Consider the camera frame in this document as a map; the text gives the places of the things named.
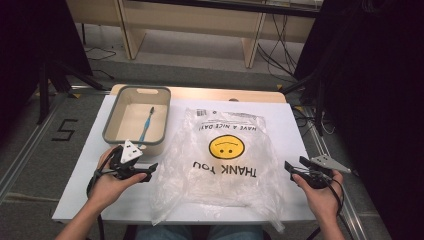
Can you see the wooden shelf unit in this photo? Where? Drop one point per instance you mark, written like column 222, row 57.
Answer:
column 186, row 20

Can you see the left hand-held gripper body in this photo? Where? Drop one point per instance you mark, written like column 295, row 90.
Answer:
column 128, row 153

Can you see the black curtain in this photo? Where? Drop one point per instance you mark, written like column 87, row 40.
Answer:
column 383, row 100
column 33, row 40

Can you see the clear smiley plastic bag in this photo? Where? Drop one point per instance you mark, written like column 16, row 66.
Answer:
column 216, row 186

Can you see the black metal stand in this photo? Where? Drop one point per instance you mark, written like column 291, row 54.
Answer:
column 320, row 100

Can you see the black tripod stand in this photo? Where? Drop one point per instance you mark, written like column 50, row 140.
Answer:
column 43, row 93

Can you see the blue toothbrush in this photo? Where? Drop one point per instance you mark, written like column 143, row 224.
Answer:
column 146, row 128

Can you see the wooden table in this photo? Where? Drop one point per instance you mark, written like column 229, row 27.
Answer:
column 213, row 94

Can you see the white board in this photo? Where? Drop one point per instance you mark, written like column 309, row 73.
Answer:
column 133, row 200

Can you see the metal floor rail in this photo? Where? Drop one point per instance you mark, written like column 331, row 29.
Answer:
column 23, row 153
column 353, row 213

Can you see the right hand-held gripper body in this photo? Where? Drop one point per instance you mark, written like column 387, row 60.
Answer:
column 328, row 164

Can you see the person's blue jeans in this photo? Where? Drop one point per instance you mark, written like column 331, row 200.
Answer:
column 166, row 233

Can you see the person's right hand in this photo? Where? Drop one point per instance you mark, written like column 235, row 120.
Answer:
column 323, row 200

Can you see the person's left hand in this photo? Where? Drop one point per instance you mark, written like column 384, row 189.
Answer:
column 106, row 190

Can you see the beige bin with grey rim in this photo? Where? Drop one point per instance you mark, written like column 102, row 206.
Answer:
column 133, row 120

